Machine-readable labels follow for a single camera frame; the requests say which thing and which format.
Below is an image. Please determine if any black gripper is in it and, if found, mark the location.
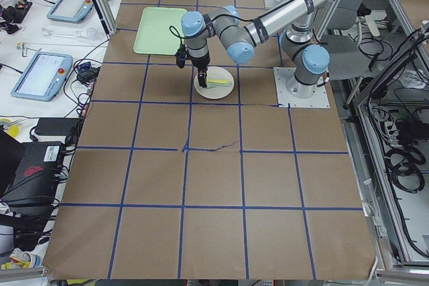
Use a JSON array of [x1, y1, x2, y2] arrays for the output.
[[186, 38, 210, 88]]

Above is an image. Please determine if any white round plate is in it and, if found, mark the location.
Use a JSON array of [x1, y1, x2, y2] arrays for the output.
[[194, 66, 235, 100]]

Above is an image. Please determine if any yellow plastic fork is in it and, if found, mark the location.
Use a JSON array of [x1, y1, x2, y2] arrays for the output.
[[206, 79, 230, 84]]

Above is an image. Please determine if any pale green plastic spoon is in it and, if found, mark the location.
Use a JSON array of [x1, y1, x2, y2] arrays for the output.
[[207, 83, 231, 89]]

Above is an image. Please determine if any light green plastic tray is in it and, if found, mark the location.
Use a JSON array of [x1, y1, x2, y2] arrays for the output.
[[133, 7, 187, 56]]

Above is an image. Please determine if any white light bulb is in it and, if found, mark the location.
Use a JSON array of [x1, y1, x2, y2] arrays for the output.
[[75, 27, 101, 41]]

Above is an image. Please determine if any grey office chair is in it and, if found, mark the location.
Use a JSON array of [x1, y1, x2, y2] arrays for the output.
[[322, 0, 369, 80]]

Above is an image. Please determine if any far blue teach pendant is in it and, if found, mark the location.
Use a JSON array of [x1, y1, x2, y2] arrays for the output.
[[46, 0, 93, 23]]

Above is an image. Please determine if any blue teach pendant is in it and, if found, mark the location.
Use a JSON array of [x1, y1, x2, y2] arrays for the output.
[[46, 0, 93, 23], [11, 51, 73, 101]]

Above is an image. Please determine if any black power adapter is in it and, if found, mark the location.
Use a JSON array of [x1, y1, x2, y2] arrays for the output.
[[34, 117, 78, 136]]

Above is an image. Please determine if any near blue teach pendant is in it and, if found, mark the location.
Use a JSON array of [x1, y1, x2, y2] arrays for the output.
[[11, 51, 73, 101]]

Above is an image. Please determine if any black laptop computer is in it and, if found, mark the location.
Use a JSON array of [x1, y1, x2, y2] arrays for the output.
[[1, 131, 65, 208]]

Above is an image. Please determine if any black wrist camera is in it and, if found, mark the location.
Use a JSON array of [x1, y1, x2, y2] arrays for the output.
[[175, 46, 187, 68]]

